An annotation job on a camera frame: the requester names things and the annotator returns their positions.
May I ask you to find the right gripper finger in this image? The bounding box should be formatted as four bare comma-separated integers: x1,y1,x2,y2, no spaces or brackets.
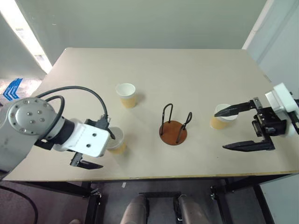
214,99,256,118
222,136,276,152

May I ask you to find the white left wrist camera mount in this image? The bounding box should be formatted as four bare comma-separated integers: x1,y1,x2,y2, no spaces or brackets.
52,118,111,158

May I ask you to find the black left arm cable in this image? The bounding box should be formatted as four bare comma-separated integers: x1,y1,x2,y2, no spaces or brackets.
36,85,111,141

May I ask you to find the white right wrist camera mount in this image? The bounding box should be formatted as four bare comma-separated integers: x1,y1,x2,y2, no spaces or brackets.
264,82,299,137

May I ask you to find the brown white paper cup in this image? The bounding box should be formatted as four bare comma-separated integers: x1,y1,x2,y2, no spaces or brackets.
115,83,137,109
106,126,128,155
210,103,239,130

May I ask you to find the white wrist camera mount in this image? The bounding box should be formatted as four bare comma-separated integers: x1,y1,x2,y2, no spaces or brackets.
264,82,299,137
52,118,111,158

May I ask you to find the black floor cable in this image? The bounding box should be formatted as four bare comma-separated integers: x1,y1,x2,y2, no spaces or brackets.
0,179,39,224

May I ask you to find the black metal table frame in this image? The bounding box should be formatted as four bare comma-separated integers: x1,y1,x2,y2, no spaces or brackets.
0,173,295,224

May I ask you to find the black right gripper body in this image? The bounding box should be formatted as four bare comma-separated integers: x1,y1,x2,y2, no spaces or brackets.
250,97,287,139

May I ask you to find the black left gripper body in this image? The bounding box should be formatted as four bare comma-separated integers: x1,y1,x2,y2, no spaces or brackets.
70,118,110,167

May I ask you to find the dark rounded metallic shape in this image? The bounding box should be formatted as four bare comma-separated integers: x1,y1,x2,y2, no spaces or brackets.
121,194,150,224
177,195,211,224

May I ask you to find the wire cup holder brown base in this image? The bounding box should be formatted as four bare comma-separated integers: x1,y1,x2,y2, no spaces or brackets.
159,103,188,146

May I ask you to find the black stand frame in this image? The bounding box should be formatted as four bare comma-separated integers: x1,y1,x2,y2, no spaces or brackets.
138,191,182,224

